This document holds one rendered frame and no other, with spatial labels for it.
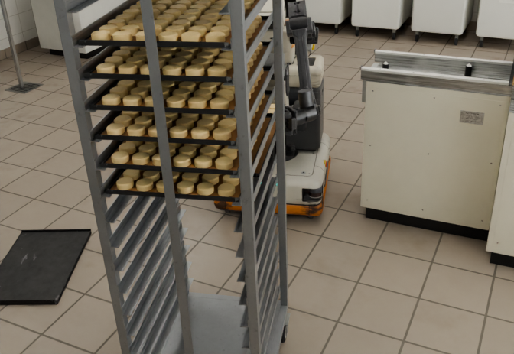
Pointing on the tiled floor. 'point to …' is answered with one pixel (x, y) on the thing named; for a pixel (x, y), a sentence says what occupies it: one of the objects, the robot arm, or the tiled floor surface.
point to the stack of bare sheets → (40, 265)
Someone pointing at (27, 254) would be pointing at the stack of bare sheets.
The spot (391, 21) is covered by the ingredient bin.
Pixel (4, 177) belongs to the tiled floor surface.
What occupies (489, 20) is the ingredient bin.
